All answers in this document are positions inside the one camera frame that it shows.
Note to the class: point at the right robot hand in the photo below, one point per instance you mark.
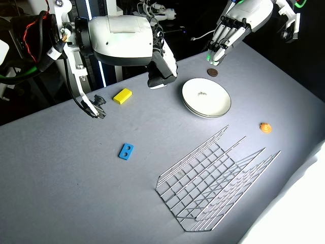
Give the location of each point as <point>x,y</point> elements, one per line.
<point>119,40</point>

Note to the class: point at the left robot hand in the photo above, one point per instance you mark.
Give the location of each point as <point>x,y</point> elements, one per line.
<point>250,11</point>

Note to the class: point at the white ceramic plate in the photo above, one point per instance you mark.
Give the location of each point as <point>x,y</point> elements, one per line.
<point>210,101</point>
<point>207,117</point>

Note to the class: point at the white column with blue strips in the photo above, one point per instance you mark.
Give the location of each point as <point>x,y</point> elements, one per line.
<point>113,73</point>

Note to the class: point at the white spare robot part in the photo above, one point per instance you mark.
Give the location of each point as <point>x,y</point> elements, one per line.
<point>165,12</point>

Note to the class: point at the yellow rectangular block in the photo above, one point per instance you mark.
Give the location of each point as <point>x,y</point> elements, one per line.
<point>122,96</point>

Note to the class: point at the brown round disc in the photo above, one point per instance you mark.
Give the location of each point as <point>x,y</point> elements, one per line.
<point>212,72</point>

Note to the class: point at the blue block with two holes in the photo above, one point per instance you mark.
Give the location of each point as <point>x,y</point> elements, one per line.
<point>124,157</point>

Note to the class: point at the small orange toy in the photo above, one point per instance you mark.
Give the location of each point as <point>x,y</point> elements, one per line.
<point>266,129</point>

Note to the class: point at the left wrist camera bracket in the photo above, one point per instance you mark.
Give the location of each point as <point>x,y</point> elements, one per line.
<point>296,25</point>

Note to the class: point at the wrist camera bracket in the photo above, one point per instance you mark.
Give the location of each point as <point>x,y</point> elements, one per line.
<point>75,61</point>
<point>296,25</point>

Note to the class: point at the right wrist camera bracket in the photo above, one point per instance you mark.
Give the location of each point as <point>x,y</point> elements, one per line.
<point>75,61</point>

